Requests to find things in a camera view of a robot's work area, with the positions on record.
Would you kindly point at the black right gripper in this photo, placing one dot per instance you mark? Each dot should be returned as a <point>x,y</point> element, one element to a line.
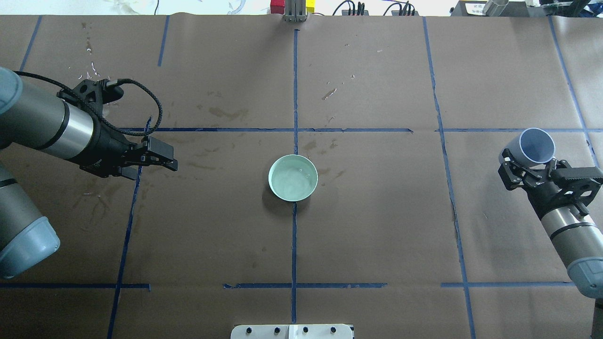
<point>541,193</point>

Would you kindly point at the light blue plastic cup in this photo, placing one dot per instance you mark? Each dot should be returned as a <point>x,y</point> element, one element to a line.
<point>532,147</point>

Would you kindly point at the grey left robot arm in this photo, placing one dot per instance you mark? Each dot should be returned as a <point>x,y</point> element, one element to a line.
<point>49,121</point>

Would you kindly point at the small steel cup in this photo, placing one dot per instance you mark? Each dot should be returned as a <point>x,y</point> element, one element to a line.
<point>494,8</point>

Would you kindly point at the red blue yellow blocks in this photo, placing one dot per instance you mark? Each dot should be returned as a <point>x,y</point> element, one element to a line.
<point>277,6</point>

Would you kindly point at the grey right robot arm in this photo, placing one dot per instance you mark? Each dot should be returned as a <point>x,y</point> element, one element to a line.
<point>578,242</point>

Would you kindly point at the aluminium frame post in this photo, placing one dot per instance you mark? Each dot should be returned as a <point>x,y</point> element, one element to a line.
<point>295,11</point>

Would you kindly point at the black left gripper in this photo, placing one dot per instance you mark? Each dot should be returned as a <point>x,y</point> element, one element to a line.
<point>106,149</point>

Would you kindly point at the mint green bowl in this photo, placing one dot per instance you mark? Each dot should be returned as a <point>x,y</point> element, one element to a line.
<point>293,178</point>

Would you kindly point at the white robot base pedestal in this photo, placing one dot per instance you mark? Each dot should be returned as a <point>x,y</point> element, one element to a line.
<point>293,331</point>

